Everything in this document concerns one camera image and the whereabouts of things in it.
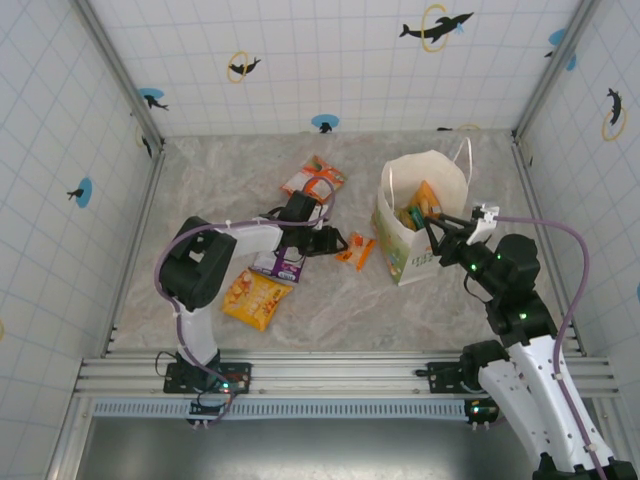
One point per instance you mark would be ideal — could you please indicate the small orange white snack packet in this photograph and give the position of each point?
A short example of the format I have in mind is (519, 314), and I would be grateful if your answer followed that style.
(357, 250)

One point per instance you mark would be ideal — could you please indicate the green snack packet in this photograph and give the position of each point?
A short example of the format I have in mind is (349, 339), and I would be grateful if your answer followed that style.
(411, 217)

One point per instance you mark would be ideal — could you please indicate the orange white red snack bag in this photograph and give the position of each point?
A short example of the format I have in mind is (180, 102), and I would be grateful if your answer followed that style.
(310, 175)

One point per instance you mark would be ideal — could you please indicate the tall orange snack bag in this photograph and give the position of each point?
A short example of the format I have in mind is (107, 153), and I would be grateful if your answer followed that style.
(427, 197)

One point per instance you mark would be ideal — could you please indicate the white printed paper bag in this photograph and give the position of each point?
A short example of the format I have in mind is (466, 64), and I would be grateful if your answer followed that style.
(400, 255)

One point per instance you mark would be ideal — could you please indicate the purple snack packet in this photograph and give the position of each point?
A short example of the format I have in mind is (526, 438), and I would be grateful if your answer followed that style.
(280, 270)

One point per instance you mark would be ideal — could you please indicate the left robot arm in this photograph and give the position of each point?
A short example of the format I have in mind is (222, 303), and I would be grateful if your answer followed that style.
(200, 270)

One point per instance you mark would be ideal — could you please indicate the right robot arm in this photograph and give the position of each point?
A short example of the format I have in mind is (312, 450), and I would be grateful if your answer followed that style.
(540, 400)

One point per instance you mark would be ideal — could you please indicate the yellow chips bag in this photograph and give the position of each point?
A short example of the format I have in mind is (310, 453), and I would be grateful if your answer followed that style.
(252, 300)

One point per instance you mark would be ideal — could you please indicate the blue circle dolphin sticker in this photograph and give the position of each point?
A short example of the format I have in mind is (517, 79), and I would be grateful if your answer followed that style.
(150, 94)
(556, 36)
(86, 192)
(325, 120)

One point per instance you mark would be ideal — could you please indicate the small black connector box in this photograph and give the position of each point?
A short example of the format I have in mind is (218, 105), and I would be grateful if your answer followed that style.
(202, 414)
(480, 411)

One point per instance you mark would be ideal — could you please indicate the aluminium side rail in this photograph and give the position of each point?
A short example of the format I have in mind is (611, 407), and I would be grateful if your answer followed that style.
(134, 250)
(530, 190)

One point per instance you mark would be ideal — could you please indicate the wide aluminium base rail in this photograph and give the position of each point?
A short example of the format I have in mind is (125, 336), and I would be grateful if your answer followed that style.
(340, 375)

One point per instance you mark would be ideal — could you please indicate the aluminium frame leg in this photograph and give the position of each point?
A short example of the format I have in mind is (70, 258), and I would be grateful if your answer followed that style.
(65, 450)
(610, 415)

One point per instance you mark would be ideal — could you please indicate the aluminium corner post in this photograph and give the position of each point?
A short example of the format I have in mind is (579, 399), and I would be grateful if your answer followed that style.
(555, 65)
(117, 65)

